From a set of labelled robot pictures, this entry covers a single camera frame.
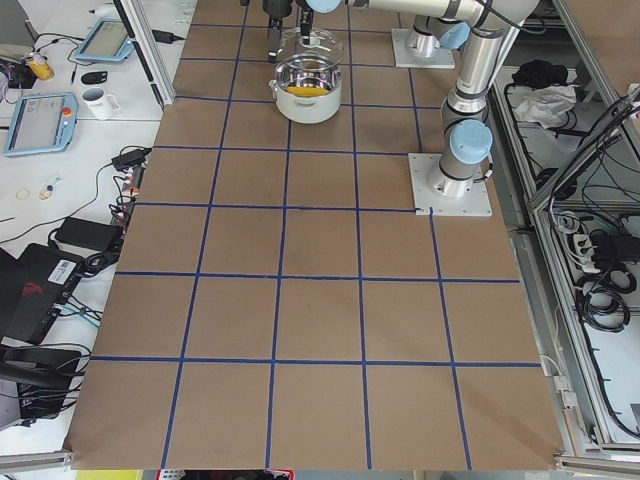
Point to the pale green electric pot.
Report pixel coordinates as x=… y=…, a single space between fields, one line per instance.
x=307 y=71

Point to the black laptop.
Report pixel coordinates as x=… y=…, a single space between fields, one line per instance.
x=33 y=288

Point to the power strip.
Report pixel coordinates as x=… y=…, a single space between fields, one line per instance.
x=128 y=184

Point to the blue teach pendant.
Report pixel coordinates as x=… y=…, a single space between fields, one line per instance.
x=107 y=41
x=42 y=123

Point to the near blue teach pendant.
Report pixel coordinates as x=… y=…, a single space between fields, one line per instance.
x=42 y=123

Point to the aluminium frame post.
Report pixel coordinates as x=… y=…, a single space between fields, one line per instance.
x=132 y=14

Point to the yellow cup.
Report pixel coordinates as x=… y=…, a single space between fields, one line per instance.
x=40 y=67

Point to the small black power brick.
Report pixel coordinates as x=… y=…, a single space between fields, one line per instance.
x=130 y=159

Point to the black power adapter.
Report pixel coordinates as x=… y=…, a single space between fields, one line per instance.
x=88 y=234

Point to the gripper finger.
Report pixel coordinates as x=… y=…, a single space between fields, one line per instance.
x=274 y=32
x=305 y=30

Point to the white crumpled cloth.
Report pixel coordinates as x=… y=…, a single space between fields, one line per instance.
x=547 y=107

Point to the black cloth bundle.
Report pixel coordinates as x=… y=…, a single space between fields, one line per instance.
x=539 y=74

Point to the glass pot lid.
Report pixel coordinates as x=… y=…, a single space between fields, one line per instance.
x=319 y=43

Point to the yellow corn cob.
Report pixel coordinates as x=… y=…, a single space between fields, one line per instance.
x=307 y=91

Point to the far blue teach pendant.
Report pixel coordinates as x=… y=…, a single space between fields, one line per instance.
x=107 y=41

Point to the white mug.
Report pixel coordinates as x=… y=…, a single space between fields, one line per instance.
x=102 y=105

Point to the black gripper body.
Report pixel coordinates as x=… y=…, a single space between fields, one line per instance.
x=305 y=29
x=273 y=9

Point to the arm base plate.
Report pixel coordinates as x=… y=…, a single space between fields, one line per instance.
x=436 y=194
x=416 y=50

